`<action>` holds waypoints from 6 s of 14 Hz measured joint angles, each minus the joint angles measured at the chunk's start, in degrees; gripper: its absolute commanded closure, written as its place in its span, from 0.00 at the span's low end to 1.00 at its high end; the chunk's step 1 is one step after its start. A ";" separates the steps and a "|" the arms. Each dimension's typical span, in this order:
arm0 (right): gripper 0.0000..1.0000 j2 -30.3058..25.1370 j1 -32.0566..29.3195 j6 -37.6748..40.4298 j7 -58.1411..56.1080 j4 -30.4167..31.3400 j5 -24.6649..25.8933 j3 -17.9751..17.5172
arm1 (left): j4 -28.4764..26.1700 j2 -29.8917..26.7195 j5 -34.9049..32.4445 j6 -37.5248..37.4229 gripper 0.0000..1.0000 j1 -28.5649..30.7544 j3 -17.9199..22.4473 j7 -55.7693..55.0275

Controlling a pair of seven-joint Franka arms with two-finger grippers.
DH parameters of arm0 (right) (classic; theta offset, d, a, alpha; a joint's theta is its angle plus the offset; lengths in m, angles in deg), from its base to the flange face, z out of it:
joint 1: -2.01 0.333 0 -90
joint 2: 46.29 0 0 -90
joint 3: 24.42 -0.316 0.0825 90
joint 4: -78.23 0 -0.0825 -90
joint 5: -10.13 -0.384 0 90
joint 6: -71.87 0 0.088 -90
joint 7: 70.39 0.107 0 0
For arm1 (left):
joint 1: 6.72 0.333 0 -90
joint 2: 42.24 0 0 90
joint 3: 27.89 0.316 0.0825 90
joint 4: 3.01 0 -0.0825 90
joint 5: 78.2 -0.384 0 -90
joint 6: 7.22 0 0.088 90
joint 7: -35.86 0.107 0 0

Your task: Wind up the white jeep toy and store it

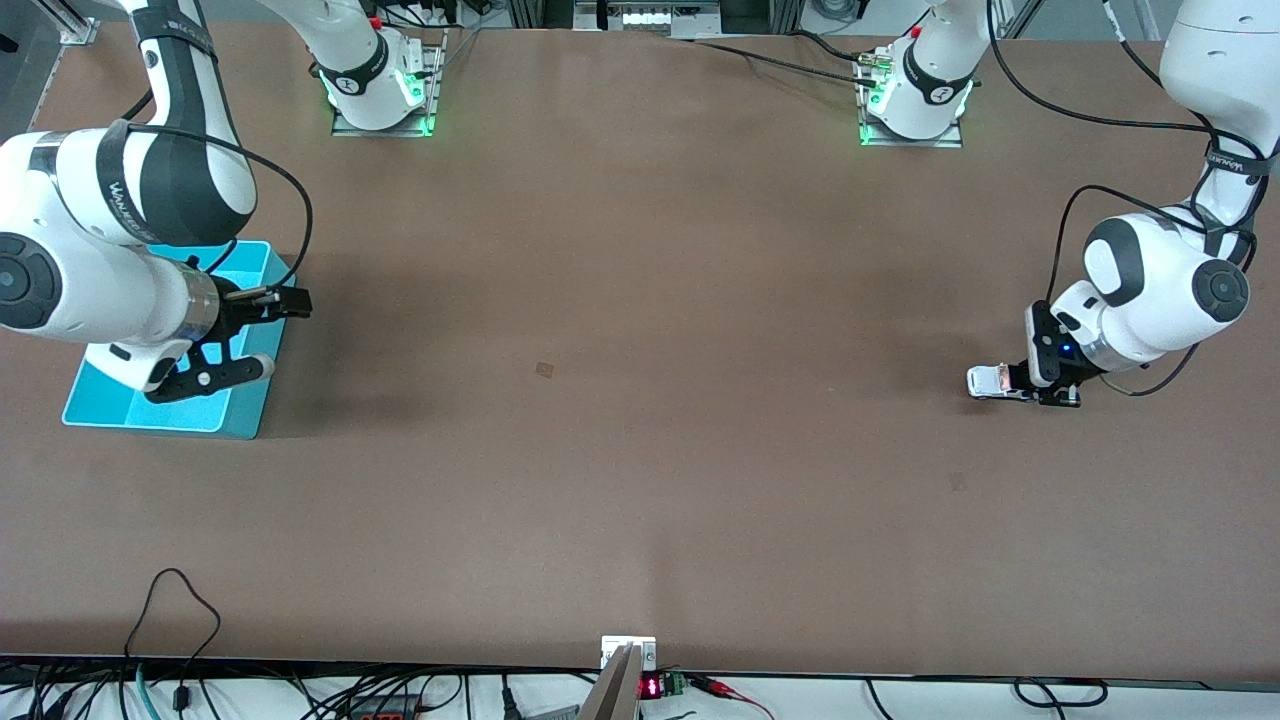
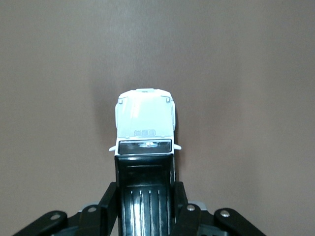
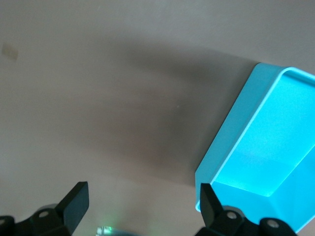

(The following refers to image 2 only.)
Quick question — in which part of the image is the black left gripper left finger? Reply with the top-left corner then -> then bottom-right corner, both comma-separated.
14,181 -> 119,236

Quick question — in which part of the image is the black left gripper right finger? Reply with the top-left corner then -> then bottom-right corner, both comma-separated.
172,181 -> 268,236

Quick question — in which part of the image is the white toy jeep black roof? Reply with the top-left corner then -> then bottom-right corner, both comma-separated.
108,88 -> 183,236

